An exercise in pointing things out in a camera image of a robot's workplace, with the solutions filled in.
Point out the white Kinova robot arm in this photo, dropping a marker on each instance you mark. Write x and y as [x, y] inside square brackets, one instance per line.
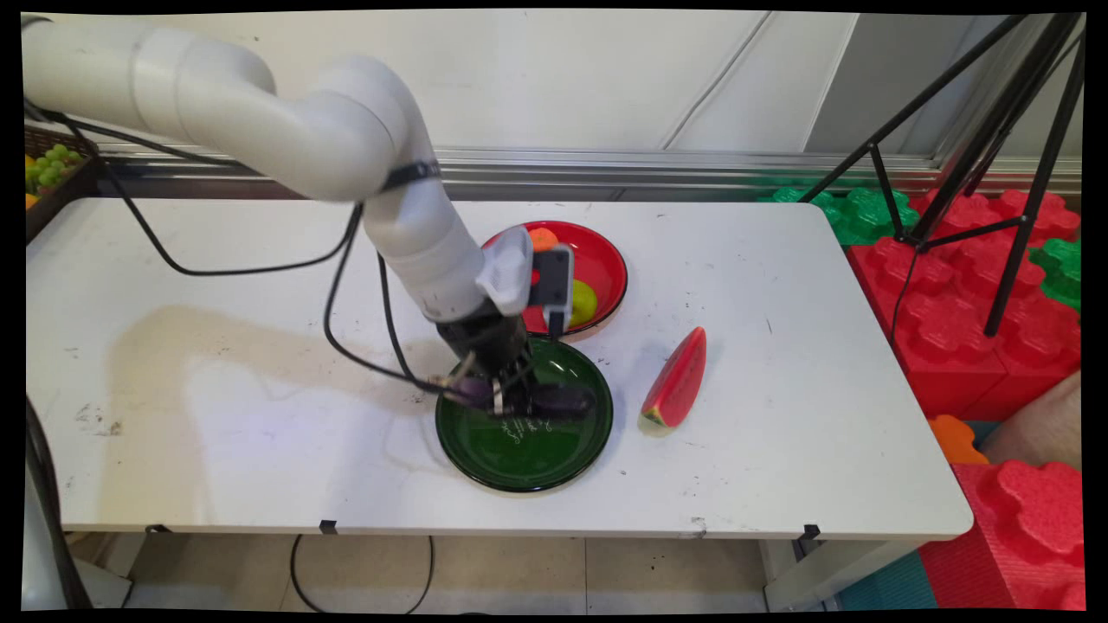
[260, 130]

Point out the aluminium wall rail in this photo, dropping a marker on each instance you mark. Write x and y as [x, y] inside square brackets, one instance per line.
[692, 169]

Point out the orange foam piece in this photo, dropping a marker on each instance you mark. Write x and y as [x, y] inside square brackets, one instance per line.
[954, 439]

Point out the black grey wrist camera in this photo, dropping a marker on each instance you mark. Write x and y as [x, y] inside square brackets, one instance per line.
[554, 285]

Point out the large red foam block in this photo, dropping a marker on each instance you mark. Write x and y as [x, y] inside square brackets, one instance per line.
[952, 320]

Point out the toy watermelon slice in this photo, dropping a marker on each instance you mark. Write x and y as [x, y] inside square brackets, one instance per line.
[677, 381]

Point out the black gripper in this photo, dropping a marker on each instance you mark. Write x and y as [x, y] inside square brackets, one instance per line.
[489, 342]

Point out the orange toy carrot piece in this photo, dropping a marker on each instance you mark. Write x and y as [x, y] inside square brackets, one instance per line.
[545, 237]

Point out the white table leg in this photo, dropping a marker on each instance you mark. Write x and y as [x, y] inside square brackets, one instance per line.
[822, 571]

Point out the beige fabric object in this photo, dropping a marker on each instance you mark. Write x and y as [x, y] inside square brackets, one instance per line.
[1039, 428]

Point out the teal floor mat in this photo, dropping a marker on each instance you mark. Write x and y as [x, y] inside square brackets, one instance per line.
[883, 588]

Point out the green toy grapes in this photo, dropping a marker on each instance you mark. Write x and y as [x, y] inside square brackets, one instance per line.
[48, 166]

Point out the black tripod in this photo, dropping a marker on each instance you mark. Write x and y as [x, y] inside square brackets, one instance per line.
[1004, 112]

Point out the small green foam block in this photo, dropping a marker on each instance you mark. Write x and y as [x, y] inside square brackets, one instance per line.
[1063, 272]

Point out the green round plate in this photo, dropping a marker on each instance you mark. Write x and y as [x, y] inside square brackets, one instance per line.
[537, 459]

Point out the dark wicker basket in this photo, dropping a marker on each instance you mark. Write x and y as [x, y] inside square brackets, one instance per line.
[52, 208]

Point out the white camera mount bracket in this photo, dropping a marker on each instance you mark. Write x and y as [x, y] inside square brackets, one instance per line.
[509, 272]

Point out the red round plate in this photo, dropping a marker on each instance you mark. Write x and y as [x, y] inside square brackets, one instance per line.
[602, 260]

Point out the purple toy eggplant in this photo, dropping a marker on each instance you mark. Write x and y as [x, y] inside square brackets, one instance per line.
[563, 402]

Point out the green toy apple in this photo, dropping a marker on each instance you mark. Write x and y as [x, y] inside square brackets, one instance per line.
[584, 303]

